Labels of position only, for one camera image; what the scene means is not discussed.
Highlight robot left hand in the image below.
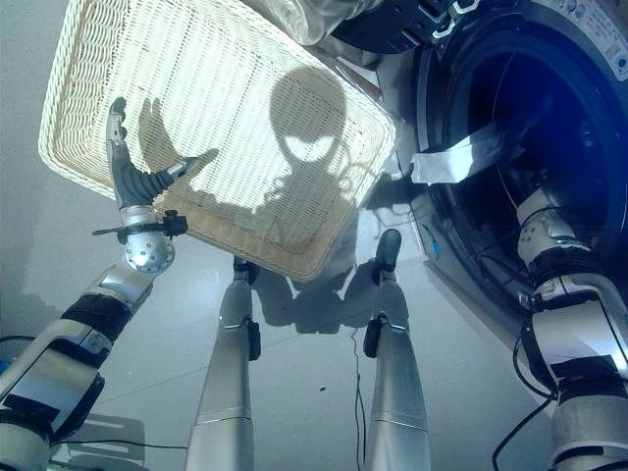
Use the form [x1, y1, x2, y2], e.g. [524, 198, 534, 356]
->
[104, 96, 220, 210]

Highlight white cloth garment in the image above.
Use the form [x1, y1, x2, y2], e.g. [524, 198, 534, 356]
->
[409, 122, 527, 185]

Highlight front-loading washing machine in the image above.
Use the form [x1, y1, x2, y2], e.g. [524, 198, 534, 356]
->
[410, 0, 628, 354]

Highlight white wicker laundry basket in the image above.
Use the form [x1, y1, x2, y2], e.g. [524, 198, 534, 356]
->
[37, 0, 397, 284]

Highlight robot left leg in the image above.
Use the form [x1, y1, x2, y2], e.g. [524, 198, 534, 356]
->
[183, 256, 262, 471]

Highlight robot leg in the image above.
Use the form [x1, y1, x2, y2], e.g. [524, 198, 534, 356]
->
[361, 228, 434, 471]
[183, 256, 262, 471]

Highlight clear plastic bag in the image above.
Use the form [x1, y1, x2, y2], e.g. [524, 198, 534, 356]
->
[288, 0, 376, 46]

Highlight robot right leg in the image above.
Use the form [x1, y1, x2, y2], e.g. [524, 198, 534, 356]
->
[361, 228, 434, 471]

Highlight round label sticker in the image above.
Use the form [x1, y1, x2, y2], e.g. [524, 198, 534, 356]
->
[606, 27, 628, 83]

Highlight thin black floor cable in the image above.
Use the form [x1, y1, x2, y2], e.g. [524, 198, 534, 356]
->
[348, 327, 370, 471]

